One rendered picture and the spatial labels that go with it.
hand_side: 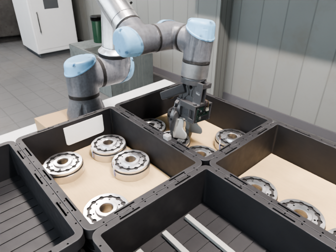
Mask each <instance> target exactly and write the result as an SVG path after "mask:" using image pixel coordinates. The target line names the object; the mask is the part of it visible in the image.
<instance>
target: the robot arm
mask: <svg viewBox="0 0 336 252"><path fill-rule="evenodd" d="M95 1H96V3H97V4H98V6H99V7H100V11H101V41H102V46H101V47H100V48H99V49H98V57H95V56H94V55H93V54H80V55H76V56H73V57H70V58H68V59H67V60H66V61H65V62H64V65H63V66H64V76H65V80H66V86H67V92H68V97H69V101H68V107H67V112H66V114H67V119H68V120H71V119H74V118H77V117H80V116H82V115H85V114H88V113H91V112H94V111H97V110H100V109H103V108H105V105H104V103H103V101H102V99H101V97H100V90H99V88H102V87H106V86H110V85H114V84H120V83H123V82H125V81H128V80H129V79H130V78H131V77H132V76H133V74H134V69H135V64H134V61H133V57H139V56H141V55H146V54H151V53H157V52H163V51H168V50H176V51H179V52H182V53H183V59H182V67H181V82H182V83H183V84H180V85H177V86H175V87H172V88H171V87H168V88H166V89H165V90H164V91H162V92H160V96H161V99H162V100H164V99H168V100H171V99H173V98H174V97H175V96H178V95H179V97H177V100H176V101H175V102H174V106H173V107H172V111H171V113H170V117H169V129H170V135H171V137H172V138H174V139H175V140H177V139H182V140H185V139H186V138H187V135H188V136H189V139H190V138H191V135H192V133H196V134H201V133H202V132H203V131H202V128H201V127H200V126H199V125H198V122H201V121H205V120H207V119H210V113H211V108H212V102H210V101H208V100H207V99H206V93H207V89H210V88H211V86H212V83H210V82H207V78H208V74H209V67H210V62H211V56H212V50H213V44H214V40H215V29H216V24H215V22H214V21H212V20H209V19H203V18H189V19H188V21H187V24H185V23H181V22H176V21H174V20H170V19H168V20H165V19H163V20H160V21H159V22H158V23H154V24H143V22H142V21H141V19H140V18H139V16H138V15H137V13H136V12H135V10H134V9H133V7H132V6H131V4H130V3H129V1H128V0H95ZM180 117H183V118H185V123H186V125H185V130H184V120H183V118H180Z"/></svg>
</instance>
